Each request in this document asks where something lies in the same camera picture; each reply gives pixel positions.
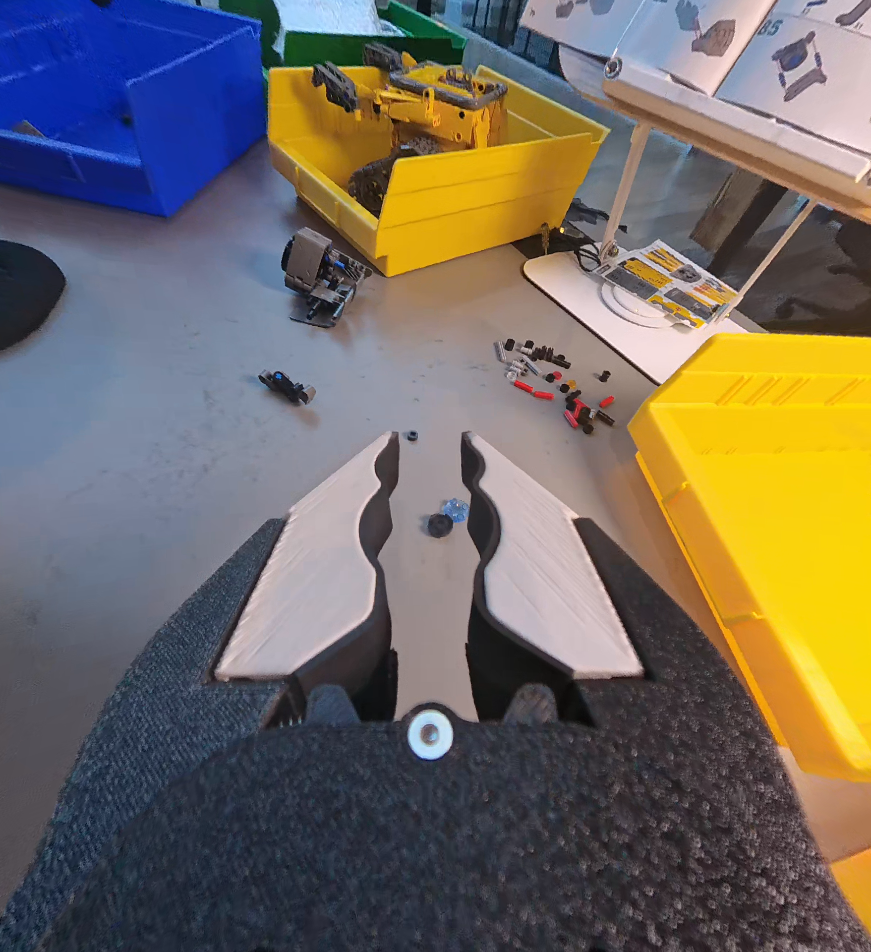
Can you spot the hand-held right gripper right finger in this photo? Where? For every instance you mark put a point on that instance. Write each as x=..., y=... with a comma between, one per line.
x=554, y=595

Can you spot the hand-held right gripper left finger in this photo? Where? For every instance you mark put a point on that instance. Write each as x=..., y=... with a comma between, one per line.
x=309, y=595

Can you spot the clear blue round plate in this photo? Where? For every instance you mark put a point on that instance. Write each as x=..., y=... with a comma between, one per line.
x=455, y=510

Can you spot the black round toy plate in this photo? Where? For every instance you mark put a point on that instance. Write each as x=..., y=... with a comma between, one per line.
x=439, y=525

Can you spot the small black blue-pin assembly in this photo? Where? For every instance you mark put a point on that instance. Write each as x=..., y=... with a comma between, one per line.
x=303, y=393

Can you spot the pile of small toy pieces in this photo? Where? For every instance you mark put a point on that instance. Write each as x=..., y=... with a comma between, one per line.
x=532, y=388

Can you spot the black connector with blue pin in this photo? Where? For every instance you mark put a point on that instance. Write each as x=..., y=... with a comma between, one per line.
x=277, y=379

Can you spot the grey toy cab assembly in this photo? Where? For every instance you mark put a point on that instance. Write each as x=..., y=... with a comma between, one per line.
x=309, y=260

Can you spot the blue bin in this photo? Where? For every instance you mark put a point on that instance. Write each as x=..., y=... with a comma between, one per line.
x=182, y=126

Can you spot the grey desk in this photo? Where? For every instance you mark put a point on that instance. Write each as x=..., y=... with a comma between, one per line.
x=145, y=483

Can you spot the white book stand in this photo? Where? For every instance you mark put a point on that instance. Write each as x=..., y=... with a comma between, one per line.
x=614, y=327

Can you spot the sticker sheet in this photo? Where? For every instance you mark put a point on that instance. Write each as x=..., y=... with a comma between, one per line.
x=658, y=282

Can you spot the yellow toy bulldozer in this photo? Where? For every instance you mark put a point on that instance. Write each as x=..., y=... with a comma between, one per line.
x=435, y=104

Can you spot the green bin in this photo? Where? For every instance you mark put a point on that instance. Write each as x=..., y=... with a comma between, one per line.
x=361, y=48

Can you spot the instruction booklet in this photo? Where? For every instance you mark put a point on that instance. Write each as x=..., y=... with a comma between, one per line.
x=666, y=30

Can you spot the white foam sheet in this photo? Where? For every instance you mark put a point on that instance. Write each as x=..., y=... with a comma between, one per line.
x=331, y=18

